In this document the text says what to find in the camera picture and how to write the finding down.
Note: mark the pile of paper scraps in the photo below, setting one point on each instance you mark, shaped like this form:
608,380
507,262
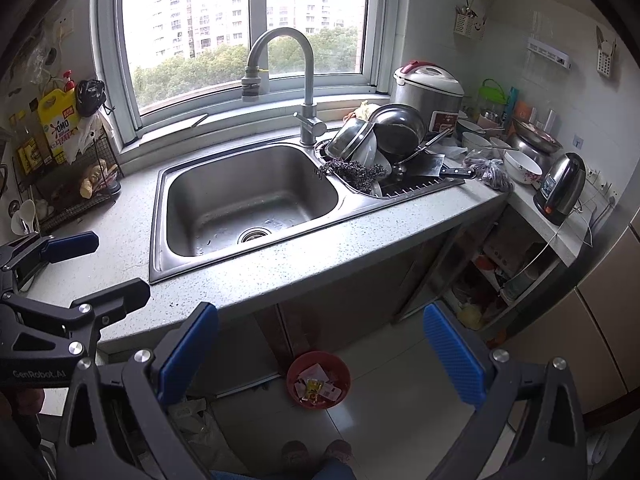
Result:
330,385

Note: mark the yellow box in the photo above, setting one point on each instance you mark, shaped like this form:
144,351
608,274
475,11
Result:
30,157

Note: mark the white bowl with floral print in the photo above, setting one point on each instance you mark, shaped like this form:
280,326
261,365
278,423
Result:
522,167

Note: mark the wall utensil holder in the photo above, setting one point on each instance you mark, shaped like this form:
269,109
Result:
469,22

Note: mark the pale yellow root vegetable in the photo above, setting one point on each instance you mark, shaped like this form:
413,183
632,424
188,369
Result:
92,177

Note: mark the yellow sauce packet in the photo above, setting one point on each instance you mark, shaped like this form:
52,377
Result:
313,390

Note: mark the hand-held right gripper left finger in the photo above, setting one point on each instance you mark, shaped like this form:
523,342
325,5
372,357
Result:
187,355

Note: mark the steel faucet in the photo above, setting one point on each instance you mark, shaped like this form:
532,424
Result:
307,90

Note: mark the jar with green lid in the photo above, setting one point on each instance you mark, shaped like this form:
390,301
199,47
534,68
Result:
491,100

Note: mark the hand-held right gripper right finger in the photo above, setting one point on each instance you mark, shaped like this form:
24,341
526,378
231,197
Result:
455,355

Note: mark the white bowl with dark rim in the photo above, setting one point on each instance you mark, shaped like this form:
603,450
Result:
499,146
472,142

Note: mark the white wall rack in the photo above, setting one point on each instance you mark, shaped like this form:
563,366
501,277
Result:
547,52

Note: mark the red trash bin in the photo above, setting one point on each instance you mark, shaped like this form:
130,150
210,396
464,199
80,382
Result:
300,365

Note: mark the crumpled clear plastic sack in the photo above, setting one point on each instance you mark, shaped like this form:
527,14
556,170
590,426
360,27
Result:
200,425

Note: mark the stainless steel sink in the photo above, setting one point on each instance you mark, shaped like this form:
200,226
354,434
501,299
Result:
250,195

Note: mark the wall power outlet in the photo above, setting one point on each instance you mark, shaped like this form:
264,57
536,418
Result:
602,182

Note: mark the steel rice cooker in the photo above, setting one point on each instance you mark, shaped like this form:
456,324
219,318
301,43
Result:
430,90

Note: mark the window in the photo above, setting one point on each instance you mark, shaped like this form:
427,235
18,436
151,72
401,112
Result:
225,35

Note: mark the large steel pot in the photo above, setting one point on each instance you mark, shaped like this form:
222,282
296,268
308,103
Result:
532,140

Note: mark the yellow cloth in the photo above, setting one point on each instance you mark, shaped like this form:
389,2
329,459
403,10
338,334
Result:
365,110

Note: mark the black plastic bag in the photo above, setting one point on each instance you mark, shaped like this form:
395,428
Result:
90,97

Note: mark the beige cabinet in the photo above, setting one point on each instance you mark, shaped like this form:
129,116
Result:
590,335

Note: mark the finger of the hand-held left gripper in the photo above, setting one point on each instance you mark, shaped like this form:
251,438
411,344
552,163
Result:
100,305
70,247

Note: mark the yellow detergent bottle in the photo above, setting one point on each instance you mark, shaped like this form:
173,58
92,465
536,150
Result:
59,120

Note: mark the dark purple scrubber bunch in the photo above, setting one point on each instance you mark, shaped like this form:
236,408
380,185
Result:
350,172

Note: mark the person's left hand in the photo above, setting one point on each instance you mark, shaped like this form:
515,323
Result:
22,402

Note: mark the steel electric kettle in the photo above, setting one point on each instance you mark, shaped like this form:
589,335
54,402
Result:
560,185

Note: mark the wall holder with spatula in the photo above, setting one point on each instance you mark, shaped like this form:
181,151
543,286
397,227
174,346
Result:
606,55

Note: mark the person's brown slipper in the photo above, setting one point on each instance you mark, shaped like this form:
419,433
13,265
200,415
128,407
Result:
295,455
337,452

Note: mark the metal ladle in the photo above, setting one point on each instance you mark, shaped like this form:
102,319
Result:
425,146

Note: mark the brown cardboard box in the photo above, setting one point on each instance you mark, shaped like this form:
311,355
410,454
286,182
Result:
507,252

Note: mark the plain white bowl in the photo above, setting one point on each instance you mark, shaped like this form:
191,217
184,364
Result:
369,150

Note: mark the white hanging plastic bag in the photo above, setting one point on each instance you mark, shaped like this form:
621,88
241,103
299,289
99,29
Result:
92,135

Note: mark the white ceramic spoon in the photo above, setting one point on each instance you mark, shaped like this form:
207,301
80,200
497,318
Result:
24,215

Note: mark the dark purple plastic bag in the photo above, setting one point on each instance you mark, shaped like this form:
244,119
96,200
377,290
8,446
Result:
490,172

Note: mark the black wok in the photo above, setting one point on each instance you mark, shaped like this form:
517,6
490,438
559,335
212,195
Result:
397,130

